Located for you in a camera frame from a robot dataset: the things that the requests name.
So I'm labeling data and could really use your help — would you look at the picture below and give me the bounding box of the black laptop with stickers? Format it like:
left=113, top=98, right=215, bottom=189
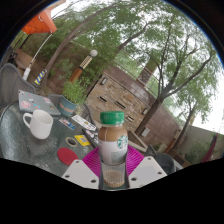
left=58, top=113, right=101, bottom=145

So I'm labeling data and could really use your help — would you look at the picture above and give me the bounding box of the yellow card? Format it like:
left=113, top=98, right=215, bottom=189
left=74, top=134, right=91, bottom=147

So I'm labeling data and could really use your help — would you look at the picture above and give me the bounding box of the green plant in teal pot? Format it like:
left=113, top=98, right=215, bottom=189
left=58, top=78, right=88, bottom=118

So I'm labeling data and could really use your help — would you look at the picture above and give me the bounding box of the globe-topped lamp post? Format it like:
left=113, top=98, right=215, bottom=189
left=68, top=49, right=99, bottom=84

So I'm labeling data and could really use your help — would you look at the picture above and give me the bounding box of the white ceramic mug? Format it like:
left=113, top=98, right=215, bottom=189
left=22, top=109, right=54, bottom=140

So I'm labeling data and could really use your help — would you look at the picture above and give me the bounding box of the grey mesh patio chair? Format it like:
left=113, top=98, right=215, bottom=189
left=0, top=63, right=37, bottom=108

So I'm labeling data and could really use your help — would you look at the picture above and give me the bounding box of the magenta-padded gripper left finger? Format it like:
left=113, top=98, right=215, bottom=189
left=61, top=146, right=101, bottom=190

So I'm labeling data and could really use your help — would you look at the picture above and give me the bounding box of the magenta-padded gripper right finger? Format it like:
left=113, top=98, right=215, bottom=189
left=125, top=144, right=168, bottom=190

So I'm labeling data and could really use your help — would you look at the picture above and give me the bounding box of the green-capped coffee drink bottle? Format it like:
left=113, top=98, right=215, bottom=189
left=97, top=110, right=129, bottom=189

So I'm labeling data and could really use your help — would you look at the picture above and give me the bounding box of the grey electrical box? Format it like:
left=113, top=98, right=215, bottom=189
left=140, top=127, right=151, bottom=138

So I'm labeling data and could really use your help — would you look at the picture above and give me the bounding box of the orange patio canopy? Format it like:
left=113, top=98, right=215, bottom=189
left=21, top=8, right=58, bottom=35

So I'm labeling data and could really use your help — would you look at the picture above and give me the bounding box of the blue yellow striped bollard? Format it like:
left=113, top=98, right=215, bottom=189
left=33, top=68, right=48, bottom=86

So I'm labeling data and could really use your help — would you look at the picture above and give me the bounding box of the flat round red coaster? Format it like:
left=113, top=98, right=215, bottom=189
left=56, top=147, right=80, bottom=167

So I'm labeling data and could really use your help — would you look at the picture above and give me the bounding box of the tape roll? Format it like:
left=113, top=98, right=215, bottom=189
left=65, top=136, right=79, bottom=148

